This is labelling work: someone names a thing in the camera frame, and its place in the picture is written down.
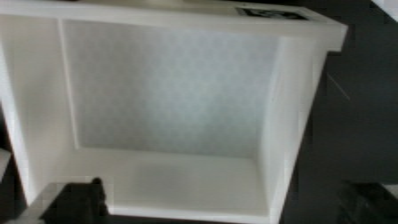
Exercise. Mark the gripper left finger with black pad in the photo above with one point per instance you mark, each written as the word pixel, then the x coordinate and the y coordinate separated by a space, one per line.
pixel 71 204

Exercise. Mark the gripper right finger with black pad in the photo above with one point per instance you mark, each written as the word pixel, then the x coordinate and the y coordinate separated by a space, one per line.
pixel 367 204

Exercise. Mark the white drawer tray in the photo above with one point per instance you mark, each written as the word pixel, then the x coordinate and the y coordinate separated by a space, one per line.
pixel 156 90

